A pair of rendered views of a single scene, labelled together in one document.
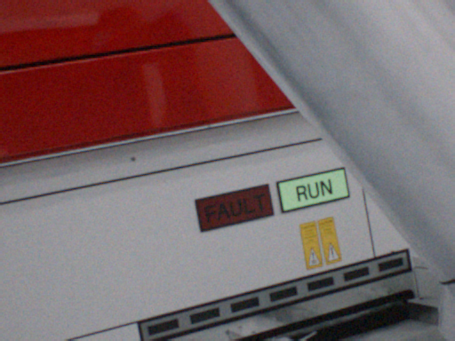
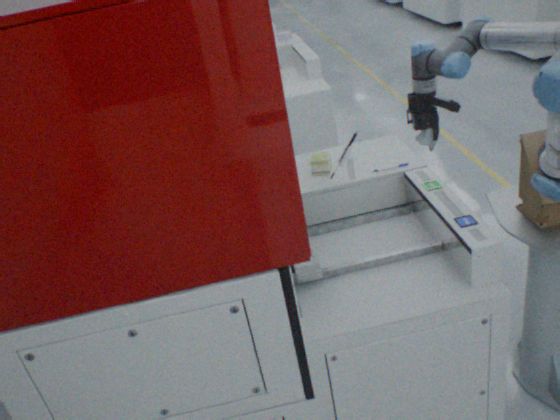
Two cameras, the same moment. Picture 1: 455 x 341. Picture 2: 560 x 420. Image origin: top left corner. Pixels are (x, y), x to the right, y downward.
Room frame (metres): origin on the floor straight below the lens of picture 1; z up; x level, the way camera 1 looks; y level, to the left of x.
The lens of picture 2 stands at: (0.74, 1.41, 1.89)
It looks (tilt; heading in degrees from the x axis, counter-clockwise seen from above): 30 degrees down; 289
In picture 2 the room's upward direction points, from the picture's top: 11 degrees counter-clockwise
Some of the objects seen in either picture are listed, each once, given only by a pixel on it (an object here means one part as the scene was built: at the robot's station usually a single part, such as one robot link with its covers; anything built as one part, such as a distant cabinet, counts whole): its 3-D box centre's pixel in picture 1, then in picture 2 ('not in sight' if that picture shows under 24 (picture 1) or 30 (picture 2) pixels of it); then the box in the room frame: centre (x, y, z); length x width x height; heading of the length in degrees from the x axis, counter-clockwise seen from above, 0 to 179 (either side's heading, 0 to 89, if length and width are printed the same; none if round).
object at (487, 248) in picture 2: not in sight; (447, 220); (0.72, -0.21, 0.89); 0.55 x 0.09 x 0.14; 112
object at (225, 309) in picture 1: (283, 294); not in sight; (1.27, -0.04, 0.96); 0.44 x 0.01 x 0.02; 112
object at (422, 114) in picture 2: not in sight; (423, 109); (0.79, -0.32, 1.25); 0.09 x 0.08 x 0.12; 22
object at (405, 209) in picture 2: not in sight; (345, 223); (1.08, -0.30, 0.84); 0.50 x 0.02 x 0.03; 22
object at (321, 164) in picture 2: not in sight; (321, 163); (1.18, -0.47, 1.00); 0.07 x 0.07 x 0.07; 3
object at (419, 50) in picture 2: not in sight; (424, 59); (0.78, -0.32, 1.41); 0.09 x 0.08 x 0.11; 136
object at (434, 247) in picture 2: not in sight; (366, 263); (0.98, -0.05, 0.84); 0.50 x 0.02 x 0.03; 22
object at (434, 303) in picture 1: (432, 309); not in sight; (1.27, -0.25, 0.89); 0.08 x 0.03 x 0.03; 22
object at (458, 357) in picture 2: not in sight; (372, 321); (1.01, -0.25, 0.41); 0.97 x 0.64 x 0.82; 112
